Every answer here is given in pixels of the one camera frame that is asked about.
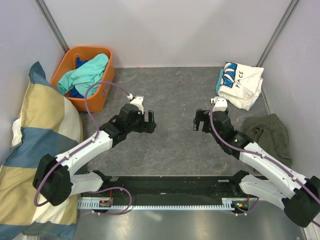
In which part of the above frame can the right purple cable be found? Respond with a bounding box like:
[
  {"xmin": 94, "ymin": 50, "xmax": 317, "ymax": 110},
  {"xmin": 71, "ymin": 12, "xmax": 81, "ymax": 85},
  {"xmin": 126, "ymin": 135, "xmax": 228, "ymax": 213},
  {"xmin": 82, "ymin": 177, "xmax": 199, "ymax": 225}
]
[{"xmin": 208, "ymin": 99, "xmax": 320, "ymax": 217}]

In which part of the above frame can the left aluminium corner post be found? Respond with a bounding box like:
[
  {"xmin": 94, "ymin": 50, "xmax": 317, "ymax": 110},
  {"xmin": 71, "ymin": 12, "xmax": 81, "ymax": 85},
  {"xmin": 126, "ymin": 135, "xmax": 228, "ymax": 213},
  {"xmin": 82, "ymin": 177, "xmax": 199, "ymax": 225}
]
[{"xmin": 34, "ymin": 0, "xmax": 70, "ymax": 54}]

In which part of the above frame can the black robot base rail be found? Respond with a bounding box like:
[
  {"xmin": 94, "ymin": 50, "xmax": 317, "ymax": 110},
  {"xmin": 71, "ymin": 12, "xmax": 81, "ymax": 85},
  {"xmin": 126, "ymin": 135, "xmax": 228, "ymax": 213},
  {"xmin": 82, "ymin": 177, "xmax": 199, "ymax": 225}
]
[{"xmin": 79, "ymin": 175, "xmax": 261, "ymax": 207}]

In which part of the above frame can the folded turquoise t shirt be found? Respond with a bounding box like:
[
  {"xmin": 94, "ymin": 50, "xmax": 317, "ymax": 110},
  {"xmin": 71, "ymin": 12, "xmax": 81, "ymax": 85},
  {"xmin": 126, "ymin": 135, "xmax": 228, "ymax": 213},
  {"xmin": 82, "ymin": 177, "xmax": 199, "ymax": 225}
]
[{"xmin": 215, "ymin": 69, "xmax": 257, "ymax": 106}]

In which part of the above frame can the olive green t shirt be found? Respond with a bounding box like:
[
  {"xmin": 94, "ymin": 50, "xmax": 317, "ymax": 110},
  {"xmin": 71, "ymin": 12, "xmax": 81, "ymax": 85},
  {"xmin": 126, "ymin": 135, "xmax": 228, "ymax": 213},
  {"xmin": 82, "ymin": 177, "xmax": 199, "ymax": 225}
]
[{"xmin": 242, "ymin": 113, "xmax": 293, "ymax": 168}]

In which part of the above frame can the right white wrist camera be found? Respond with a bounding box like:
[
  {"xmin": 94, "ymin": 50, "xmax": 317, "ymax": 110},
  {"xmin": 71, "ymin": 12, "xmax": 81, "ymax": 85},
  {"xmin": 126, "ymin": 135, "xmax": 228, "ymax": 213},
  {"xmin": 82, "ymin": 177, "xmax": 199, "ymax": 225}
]
[{"xmin": 210, "ymin": 96, "xmax": 228, "ymax": 112}]

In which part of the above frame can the dark blue t shirt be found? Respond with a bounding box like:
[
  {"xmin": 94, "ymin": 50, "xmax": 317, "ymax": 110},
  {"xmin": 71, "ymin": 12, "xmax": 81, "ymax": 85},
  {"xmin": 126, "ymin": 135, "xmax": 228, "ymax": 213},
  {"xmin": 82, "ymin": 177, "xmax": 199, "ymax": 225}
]
[{"xmin": 75, "ymin": 56, "xmax": 88, "ymax": 69}]

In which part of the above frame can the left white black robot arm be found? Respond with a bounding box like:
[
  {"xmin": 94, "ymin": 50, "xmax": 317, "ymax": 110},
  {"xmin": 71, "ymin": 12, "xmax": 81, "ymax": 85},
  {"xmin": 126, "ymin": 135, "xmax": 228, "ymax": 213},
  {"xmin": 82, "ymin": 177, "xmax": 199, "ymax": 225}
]
[{"xmin": 32, "ymin": 103, "xmax": 156, "ymax": 207}]

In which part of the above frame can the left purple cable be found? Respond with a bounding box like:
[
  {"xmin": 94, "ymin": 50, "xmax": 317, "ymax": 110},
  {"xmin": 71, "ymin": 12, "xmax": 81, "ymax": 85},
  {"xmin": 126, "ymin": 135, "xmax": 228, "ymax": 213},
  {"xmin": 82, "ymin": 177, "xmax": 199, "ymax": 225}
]
[{"xmin": 33, "ymin": 82, "xmax": 135, "ymax": 215}]

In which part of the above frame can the white slotted cable duct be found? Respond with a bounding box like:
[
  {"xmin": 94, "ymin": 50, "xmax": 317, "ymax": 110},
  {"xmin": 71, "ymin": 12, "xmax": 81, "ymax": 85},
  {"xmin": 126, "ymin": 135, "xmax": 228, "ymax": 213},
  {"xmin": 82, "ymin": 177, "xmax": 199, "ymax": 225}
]
[{"xmin": 77, "ymin": 197, "xmax": 242, "ymax": 211}]

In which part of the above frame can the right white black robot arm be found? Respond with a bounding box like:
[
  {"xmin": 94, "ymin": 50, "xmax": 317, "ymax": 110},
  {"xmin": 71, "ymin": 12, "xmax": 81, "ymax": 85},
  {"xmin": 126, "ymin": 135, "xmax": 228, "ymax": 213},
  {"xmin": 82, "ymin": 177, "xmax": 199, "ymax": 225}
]
[{"xmin": 193, "ymin": 109, "xmax": 320, "ymax": 228}]

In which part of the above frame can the blue beige checkered pillow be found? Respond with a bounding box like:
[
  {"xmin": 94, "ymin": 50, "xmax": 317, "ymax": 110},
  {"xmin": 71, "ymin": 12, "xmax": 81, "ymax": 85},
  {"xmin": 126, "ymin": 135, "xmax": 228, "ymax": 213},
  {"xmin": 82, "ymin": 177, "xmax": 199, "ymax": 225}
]
[{"xmin": 0, "ymin": 62, "xmax": 83, "ymax": 240}]

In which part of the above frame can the aluminium corner post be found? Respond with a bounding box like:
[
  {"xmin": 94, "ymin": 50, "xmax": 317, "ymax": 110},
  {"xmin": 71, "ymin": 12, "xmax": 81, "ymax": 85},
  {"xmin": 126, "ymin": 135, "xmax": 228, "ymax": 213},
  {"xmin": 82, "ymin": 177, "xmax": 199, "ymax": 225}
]
[
  {"xmin": 256, "ymin": 0, "xmax": 301, "ymax": 67},
  {"xmin": 34, "ymin": 0, "xmax": 70, "ymax": 54}
]

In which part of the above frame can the white t shirt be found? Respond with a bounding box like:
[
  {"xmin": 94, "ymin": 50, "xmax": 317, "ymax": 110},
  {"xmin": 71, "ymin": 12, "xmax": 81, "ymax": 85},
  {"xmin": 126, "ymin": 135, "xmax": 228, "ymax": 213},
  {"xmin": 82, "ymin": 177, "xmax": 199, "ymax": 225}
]
[{"xmin": 218, "ymin": 61, "xmax": 264, "ymax": 111}]

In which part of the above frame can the purple cable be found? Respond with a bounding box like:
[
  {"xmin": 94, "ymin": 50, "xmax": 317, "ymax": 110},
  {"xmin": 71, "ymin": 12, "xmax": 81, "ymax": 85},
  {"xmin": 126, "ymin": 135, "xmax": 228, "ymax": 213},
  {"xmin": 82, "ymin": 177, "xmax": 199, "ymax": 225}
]
[
  {"xmin": 33, "ymin": 82, "xmax": 135, "ymax": 215},
  {"xmin": 208, "ymin": 99, "xmax": 320, "ymax": 217}
]

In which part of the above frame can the right aluminium corner post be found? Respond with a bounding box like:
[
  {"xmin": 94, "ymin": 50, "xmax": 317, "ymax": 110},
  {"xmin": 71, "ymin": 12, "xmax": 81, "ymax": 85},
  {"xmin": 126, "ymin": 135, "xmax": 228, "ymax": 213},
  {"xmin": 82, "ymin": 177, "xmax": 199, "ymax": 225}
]
[{"xmin": 256, "ymin": 0, "xmax": 301, "ymax": 67}]

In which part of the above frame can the orange plastic basket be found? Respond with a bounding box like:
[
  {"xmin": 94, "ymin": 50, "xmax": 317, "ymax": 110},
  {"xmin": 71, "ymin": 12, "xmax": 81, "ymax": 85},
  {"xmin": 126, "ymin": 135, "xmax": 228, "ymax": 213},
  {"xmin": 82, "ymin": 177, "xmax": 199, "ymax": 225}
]
[{"xmin": 50, "ymin": 46, "xmax": 115, "ymax": 112}]

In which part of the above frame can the mint green t shirt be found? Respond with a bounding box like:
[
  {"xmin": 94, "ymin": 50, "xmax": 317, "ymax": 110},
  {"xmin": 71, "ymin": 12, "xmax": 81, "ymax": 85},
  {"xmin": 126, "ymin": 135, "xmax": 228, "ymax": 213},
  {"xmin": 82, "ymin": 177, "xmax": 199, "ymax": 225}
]
[{"xmin": 57, "ymin": 53, "xmax": 109, "ymax": 99}]

